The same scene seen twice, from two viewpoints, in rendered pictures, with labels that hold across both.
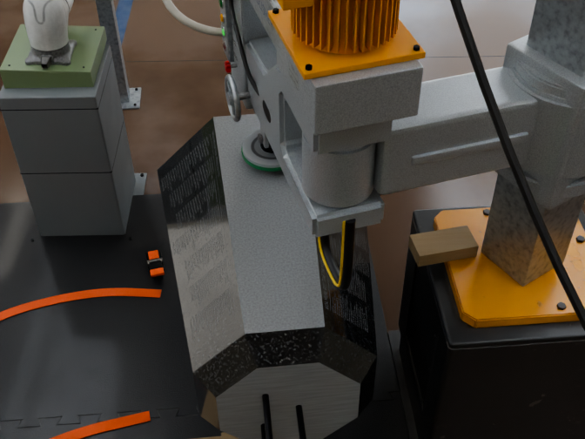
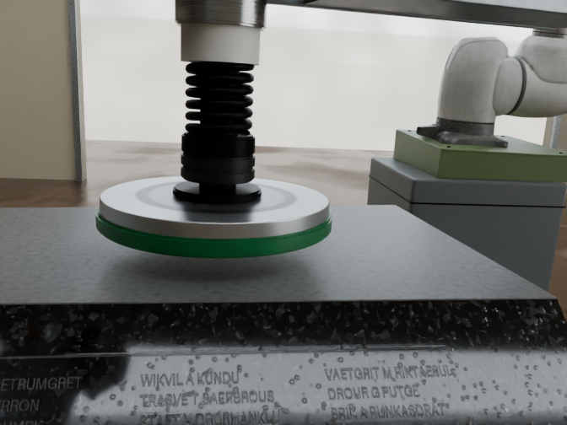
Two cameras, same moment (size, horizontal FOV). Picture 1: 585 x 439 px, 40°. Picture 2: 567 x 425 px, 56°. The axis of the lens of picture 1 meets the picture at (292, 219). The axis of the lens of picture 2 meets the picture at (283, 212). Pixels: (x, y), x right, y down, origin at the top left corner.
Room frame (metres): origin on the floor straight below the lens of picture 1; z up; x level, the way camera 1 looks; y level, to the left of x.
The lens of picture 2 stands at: (2.26, -0.43, 1.00)
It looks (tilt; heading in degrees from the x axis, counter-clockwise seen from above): 13 degrees down; 84
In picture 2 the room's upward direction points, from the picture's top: 3 degrees clockwise
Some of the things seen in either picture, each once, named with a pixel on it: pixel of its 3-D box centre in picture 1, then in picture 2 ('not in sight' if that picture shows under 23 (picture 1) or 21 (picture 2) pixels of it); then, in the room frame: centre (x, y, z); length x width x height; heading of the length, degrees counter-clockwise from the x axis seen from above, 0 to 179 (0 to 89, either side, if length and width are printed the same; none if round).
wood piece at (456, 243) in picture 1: (442, 246); not in sight; (1.83, -0.49, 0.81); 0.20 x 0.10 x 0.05; 102
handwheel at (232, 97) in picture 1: (243, 96); not in sight; (2.10, 0.15, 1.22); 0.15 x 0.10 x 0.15; 17
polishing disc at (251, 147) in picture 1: (272, 146); (217, 201); (2.25, 0.07, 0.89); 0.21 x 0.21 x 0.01
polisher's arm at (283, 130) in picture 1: (302, 111); not in sight; (1.87, -0.03, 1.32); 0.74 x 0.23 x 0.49; 17
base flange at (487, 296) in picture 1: (521, 260); not in sight; (1.80, -0.74, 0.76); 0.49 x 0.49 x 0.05; 4
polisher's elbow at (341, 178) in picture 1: (338, 157); not in sight; (1.62, -0.12, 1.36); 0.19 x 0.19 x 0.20
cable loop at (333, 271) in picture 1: (334, 236); not in sight; (1.61, -0.12, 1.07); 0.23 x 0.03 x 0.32; 17
